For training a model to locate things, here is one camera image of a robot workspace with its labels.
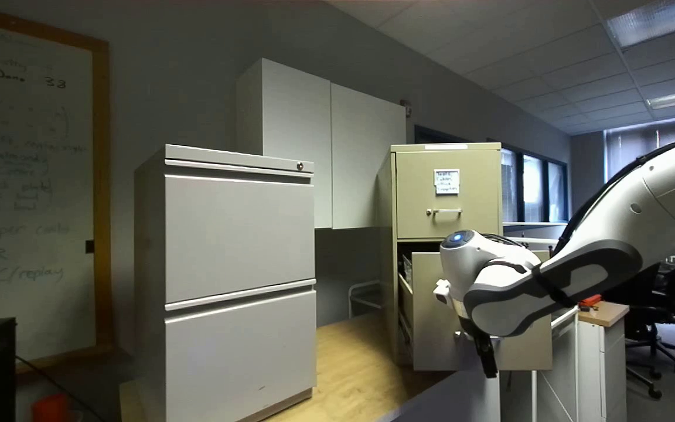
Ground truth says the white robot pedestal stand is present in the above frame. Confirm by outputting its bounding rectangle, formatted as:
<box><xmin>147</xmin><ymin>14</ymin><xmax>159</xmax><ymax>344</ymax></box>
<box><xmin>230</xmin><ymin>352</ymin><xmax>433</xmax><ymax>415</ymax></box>
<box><xmin>497</xmin><ymin>300</ymin><xmax>628</xmax><ymax>422</ymax></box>

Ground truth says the beige right filing cabinet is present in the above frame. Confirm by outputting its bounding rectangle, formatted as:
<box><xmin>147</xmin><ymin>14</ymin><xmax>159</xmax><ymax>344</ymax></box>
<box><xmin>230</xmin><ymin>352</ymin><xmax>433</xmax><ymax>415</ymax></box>
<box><xmin>374</xmin><ymin>142</ymin><xmax>509</xmax><ymax>370</ymax></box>

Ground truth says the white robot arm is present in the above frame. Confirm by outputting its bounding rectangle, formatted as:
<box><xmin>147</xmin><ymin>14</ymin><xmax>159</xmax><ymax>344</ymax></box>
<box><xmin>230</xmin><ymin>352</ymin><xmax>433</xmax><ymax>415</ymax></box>
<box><xmin>433</xmin><ymin>143</ymin><xmax>675</xmax><ymax>378</ymax></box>

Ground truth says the orange object on floor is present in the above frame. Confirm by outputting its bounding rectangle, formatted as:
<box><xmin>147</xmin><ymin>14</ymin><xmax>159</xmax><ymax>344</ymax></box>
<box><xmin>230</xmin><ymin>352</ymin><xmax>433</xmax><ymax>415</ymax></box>
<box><xmin>30</xmin><ymin>394</ymin><xmax>73</xmax><ymax>422</ymax></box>

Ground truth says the beige top cabinet drawer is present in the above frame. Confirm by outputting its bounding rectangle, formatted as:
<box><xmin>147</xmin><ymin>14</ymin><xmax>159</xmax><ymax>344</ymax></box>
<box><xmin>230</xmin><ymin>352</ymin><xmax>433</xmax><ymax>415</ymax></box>
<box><xmin>391</xmin><ymin>143</ymin><xmax>502</xmax><ymax>240</ymax></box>

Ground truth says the ceiling fluorescent light panel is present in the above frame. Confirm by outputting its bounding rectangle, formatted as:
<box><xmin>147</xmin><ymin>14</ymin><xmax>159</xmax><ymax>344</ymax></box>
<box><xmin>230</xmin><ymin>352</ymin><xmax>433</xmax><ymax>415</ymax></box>
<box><xmin>608</xmin><ymin>0</ymin><xmax>675</xmax><ymax>48</ymax></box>

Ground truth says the beige bottom cabinet drawer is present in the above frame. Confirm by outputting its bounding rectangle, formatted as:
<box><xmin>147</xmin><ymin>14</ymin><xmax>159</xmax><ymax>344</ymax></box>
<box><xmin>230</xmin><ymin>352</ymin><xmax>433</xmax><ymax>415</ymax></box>
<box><xmin>398</xmin><ymin>252</ymin><xmax>554</xmax><ymax>370</ymax></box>

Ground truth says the wood-framed whiteboard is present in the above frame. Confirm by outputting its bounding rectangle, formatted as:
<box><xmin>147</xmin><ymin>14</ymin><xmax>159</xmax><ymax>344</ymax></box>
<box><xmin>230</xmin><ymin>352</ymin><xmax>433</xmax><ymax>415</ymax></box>
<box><xmin>0</xmin><ymin>12</ymin><xmax>113</xmax><ymax>364</ymax></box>

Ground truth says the white wall-mounted overhead cabinet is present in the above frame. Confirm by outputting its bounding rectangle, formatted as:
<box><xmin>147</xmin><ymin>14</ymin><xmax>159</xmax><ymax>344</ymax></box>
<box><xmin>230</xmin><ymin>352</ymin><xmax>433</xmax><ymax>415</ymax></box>
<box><xmin>236</xmin><ymin>58</ymin><xmax>405</xmax><ymax>231</ymax></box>

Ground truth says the grey left filing cabinet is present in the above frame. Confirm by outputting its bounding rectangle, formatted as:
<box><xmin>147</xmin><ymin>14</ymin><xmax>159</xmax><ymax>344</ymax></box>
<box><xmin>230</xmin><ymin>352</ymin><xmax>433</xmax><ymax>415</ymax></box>
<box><xmin>134</xmin><ymin>143</ymin><xmax>317</xmax><ymax>422</ymax></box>

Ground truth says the beige cabinet drawer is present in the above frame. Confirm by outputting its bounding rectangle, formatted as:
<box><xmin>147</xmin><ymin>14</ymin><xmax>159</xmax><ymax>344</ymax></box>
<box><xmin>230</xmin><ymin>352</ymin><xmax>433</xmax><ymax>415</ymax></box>
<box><xmin>398</xmin><ymin>252</ymin><xmax>554</xmax><ymax>370</ymax></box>
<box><xmin>391</xmin><ymin>143</ymin><xmax>502</xmax><ymax>240</ymax></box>

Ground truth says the black office chair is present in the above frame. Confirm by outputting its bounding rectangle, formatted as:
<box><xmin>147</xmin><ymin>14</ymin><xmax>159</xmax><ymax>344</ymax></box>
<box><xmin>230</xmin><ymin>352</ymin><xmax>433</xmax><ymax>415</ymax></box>
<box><xmin>616</xmin><ymin>266</ymin><xmax>675</xmax><ymax>370</ymax></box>

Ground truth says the window with blinds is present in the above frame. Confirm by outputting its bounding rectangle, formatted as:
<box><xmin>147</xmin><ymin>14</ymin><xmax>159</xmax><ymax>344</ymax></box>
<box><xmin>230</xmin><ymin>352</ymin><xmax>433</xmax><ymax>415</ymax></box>
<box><xmin>604</xmin><ymin>119</ymin><xmax>675</xmax><ymax>178</ymax></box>

